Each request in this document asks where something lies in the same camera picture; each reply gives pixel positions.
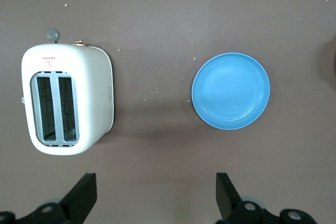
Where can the white toaster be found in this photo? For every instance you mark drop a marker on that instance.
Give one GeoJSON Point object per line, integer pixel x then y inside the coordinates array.
{"type": "Point", "coordinates": [92, 90]}

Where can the blue plate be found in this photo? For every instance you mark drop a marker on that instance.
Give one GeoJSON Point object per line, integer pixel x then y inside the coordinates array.
{"type": "Point", "coordinates": [231, 91]}

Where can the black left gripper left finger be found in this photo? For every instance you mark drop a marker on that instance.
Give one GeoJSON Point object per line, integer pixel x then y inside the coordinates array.
{"type": "Point", "coordinates": [76, 203]}

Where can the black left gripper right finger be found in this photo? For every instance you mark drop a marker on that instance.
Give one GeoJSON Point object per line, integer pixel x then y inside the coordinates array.
{"type": "Point", "coordinates": [231, 208]}

